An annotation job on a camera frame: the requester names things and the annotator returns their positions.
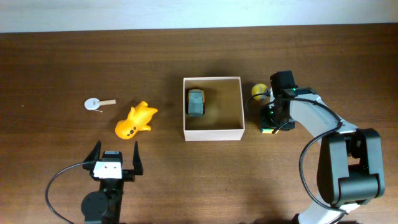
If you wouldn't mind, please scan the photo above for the grey yellow toy car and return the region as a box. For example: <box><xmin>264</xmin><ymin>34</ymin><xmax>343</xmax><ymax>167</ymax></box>
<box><xmin>187</xmin><ymin>89</ymin><xmax>205</xmax><ymax>117</ymax></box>

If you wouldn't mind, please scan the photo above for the white disc with wooden handle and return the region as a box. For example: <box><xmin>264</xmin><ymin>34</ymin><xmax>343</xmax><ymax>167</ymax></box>
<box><xmin>83</xmin><ymin>98</ymin><xmax>116</xmax><ymax>113</ymax></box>

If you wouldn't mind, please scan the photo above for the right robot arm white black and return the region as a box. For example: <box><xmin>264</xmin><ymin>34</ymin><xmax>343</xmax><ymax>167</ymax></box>
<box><xmin>261</xmin><ymin>71</ymin><xmax>386</xmax><ymax>224</ymax></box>

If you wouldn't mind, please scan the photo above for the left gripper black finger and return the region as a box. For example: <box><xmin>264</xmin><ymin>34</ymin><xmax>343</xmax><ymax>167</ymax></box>
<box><xmin>132</xmin><ymin>141</ymin><xmax>144</xmax><ymax>175</ymax></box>
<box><xmin>84</xmin><ymin>140</ymin><xmax>101</xmax><ymax>162</ymax></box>

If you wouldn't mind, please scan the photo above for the pink cardboard box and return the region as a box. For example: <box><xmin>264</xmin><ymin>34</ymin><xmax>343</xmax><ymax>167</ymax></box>
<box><xmin>183</xmin><ymin>77</ymin><xmax>245</xmax><ymax>141</ymax></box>

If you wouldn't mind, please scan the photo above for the yellow grey ball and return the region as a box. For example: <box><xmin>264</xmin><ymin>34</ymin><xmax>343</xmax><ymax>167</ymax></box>
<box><xmin>251</xmin><ymin>83</ymin><xmax>270</xmax><ymax>101</ymax></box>

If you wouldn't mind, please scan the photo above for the orange rubber toy animal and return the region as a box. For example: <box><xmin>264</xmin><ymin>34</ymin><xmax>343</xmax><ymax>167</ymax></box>
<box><xmin>115</xmin><ymin>101</ymin><xmax>158</xmax><ymax>139</ymax></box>

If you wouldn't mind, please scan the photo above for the colourful puzzle cube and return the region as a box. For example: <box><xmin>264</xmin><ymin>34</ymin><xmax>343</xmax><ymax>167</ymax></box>
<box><xmin>261</xmin><ymin>128</ymin><xmax>279</xmax><ymax>134</ymax></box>

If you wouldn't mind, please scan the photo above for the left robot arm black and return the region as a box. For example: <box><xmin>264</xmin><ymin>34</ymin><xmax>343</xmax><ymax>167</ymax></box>
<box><xmin>81</xmin><ymin>141</ymin><xmax>144</xmax><ymax>224</ymax></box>

